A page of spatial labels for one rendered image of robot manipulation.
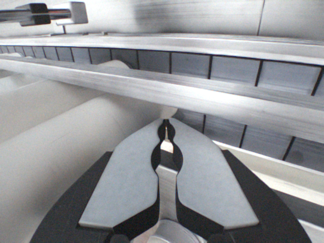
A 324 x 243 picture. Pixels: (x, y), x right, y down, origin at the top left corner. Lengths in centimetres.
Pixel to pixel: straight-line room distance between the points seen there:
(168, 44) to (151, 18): 7
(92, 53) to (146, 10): 8
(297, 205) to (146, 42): 24
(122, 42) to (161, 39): 5
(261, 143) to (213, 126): 5
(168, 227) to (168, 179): 11
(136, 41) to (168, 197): 23
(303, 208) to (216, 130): 14
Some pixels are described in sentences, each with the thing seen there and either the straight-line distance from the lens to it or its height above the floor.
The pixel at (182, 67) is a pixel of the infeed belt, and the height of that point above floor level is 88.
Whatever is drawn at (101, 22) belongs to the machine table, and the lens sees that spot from 29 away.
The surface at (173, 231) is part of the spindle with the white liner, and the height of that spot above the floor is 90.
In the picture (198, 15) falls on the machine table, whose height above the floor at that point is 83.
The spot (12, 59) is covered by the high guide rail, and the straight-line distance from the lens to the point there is 22.
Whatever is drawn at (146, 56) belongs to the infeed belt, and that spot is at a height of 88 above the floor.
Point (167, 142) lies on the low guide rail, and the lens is 16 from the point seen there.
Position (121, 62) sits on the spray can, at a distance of 20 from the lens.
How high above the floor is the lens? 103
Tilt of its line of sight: 47 degrees down
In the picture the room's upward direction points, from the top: 132 degrees counter-clockwise
